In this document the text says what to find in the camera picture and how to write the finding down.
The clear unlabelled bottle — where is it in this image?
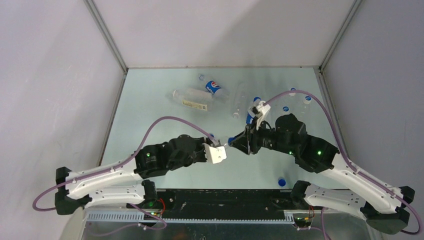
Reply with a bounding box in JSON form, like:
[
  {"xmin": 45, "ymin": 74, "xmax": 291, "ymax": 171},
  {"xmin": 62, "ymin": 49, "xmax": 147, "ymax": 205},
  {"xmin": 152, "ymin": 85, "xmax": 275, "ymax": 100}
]
[{"xmin": 231, "ymin": 81, "xmax": 249, "ymax": 120}]

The circuit board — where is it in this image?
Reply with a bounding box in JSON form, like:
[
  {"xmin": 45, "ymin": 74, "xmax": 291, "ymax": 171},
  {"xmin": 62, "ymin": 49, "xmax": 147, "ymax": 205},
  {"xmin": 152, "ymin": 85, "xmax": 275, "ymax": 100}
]
[
  {"xmin": 143, "ymin": 212, "xmax": 161, "ymax": 221},
  {"xmin": 293, "ymin": 217, "xmax": 314, "ymax": 230}
]

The pepsi logo bottle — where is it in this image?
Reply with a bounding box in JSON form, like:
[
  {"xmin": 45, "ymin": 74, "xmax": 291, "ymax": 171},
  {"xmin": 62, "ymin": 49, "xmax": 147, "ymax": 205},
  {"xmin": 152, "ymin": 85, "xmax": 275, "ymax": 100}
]
[{"xmin": 198, "ymin": 74, "xmax": 230, "ymax": 102}]

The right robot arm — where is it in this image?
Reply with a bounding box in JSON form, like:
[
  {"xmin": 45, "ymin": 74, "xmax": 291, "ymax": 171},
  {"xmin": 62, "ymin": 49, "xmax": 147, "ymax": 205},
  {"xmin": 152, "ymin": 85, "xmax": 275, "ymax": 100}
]
[{"xmin": 228, "ymin": 114, "xmax": 415, "ymax": 235}]

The right circuit board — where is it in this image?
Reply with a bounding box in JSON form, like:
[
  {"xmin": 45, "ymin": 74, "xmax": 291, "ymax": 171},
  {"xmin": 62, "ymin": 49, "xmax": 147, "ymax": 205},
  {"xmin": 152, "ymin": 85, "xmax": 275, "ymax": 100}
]
[{"xmin": 293, "ymin": 217, "xmax": 314, "ymax": 230}]

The purple cable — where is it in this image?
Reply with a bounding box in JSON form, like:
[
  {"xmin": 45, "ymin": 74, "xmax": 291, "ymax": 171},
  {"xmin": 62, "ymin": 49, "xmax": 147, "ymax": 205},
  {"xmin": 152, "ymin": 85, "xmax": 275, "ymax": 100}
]
[
  {"xmin": 32, "ymin": 115, "xmax": 220, "ymax": 212},
  {"xmin": 264, "ymin": 90, "xmax": 424, "ymax": 236}
]

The blue label pepsi bottle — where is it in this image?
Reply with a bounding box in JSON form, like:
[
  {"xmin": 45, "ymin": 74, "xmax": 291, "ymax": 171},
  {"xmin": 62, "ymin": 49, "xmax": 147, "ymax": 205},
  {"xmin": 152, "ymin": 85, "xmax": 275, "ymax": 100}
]
[{"xmin": 245, "ymin": 96, "xmax": 262, "ymax": 125}]

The capped clear bottle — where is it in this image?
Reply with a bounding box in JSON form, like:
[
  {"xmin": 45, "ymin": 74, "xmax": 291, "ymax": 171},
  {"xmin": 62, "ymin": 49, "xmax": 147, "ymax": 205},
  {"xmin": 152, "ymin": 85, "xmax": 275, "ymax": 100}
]
[
  {"xmin": 277, "ymin": 105, "xmax": 292, "ymax": 116},
  {"xmin": 289, "ymin": 87, "xmax": 297, "ymax": 97},
  {"xmin": 298, "ymin": 95, "xmax": 312, "ymax": 113}
]

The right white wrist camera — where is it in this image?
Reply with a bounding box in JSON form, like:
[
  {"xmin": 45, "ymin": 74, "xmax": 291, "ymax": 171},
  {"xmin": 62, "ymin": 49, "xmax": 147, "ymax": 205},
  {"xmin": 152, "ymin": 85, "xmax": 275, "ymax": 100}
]
[{"xmin": 252, "ymin": 100, "xmax": 271, "ymax": 130}]

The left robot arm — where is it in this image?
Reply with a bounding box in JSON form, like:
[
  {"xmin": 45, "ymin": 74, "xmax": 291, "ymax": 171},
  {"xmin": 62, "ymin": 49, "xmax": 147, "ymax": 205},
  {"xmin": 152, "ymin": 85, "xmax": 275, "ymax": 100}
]
[{"xmin": 54, "ymin": 134, "xmax": 217, "ymax": 216}]

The yellow label clear bottle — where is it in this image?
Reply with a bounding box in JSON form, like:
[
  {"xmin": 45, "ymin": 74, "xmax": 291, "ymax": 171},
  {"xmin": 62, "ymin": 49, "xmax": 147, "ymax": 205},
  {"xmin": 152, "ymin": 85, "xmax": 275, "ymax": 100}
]
[{"xmin": 170, "ymin": 88, "xmax": 214, "ymax": 112}]

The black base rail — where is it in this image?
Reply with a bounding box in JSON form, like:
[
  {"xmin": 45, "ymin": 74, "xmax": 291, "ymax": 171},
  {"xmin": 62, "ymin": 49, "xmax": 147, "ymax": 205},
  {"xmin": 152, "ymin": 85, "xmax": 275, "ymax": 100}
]
[{"xmin": 155, "ymin": 188, "xmax": 299, "ymax": 221}]

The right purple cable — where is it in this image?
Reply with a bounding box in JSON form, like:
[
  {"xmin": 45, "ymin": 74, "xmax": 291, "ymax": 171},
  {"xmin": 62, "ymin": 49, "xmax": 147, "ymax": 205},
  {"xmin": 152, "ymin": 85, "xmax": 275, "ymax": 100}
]
[{"xmin": 264, "ymin": 90, "xmax": 424, "ymax": 236}]

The left circuit board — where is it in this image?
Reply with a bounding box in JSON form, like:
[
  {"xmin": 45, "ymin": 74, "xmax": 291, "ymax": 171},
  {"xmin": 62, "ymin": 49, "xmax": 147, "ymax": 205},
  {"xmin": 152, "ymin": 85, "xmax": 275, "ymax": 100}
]
[{"xmin": 143, "ymin": 212, "xmax": 161, "ymax": 221}]

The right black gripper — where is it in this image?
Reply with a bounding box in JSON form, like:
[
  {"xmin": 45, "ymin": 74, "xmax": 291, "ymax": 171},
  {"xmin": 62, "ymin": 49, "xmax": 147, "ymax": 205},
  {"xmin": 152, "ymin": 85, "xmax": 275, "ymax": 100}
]
[{"xmin": 229, "ymin": 115, "xmax": 296, "ymax": 156}]

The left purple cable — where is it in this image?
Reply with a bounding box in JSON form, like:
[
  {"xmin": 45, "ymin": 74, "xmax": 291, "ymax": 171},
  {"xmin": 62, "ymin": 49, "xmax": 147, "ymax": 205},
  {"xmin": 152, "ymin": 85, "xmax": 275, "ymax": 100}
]
[{"xmin": 32, "ymin": 115, "xmax": 220, "ymax": 212}]

